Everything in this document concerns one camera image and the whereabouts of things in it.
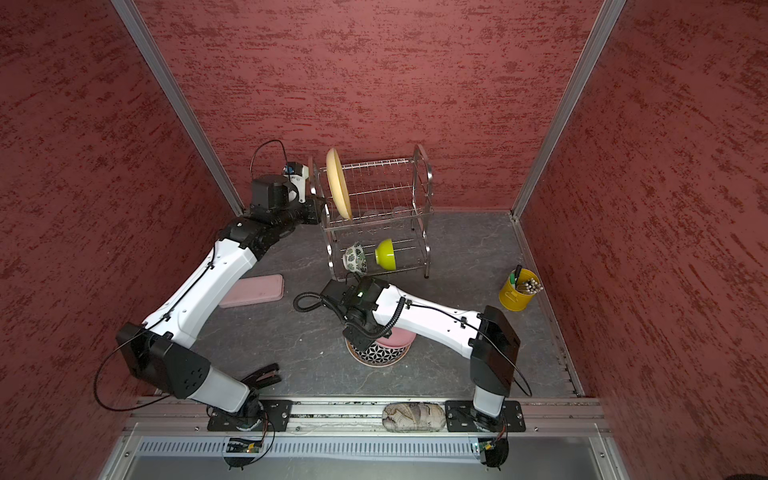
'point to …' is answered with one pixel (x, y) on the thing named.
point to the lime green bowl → (385, 255)
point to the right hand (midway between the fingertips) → (369, 342)
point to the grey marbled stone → (413, 417)
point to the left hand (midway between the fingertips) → (323, 206)
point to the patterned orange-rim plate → (377, 355)
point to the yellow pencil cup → (519, 288)
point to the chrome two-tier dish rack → (391, 209)
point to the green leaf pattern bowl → (354, 259)
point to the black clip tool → (263, 377)
